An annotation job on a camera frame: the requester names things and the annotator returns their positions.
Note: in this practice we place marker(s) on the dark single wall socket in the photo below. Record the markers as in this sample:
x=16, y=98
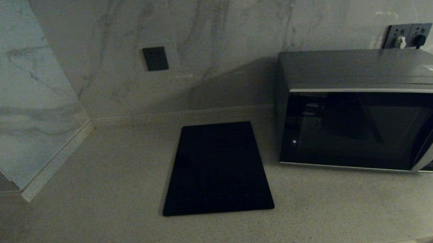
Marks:
x=155, y=59

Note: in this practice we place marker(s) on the black power plug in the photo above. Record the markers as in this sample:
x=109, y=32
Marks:
x=419, y=40

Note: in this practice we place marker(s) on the white power plug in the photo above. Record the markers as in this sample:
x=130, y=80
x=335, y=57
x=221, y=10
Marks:
x=400, y=42

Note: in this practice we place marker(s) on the silver black microwave oven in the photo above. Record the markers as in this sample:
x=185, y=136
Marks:
x=354, y=66

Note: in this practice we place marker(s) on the grey wall socket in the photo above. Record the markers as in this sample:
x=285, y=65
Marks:
x=395, y=32
x=421, y=29

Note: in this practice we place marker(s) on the black induction cooktop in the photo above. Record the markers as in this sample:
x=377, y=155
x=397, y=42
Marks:
x=215, y=169

